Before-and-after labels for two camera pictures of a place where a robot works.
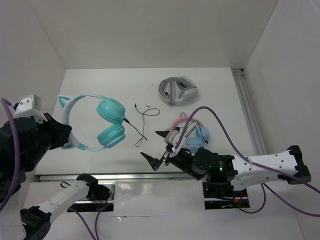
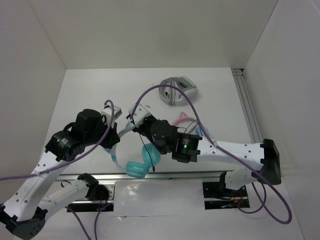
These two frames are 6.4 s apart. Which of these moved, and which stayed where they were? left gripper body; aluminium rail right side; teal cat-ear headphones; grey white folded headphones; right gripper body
Moved: right gripper body; left gripper body; teal cat-ear headphones
Stayed: grey white folded headphones; aluminium rail right side
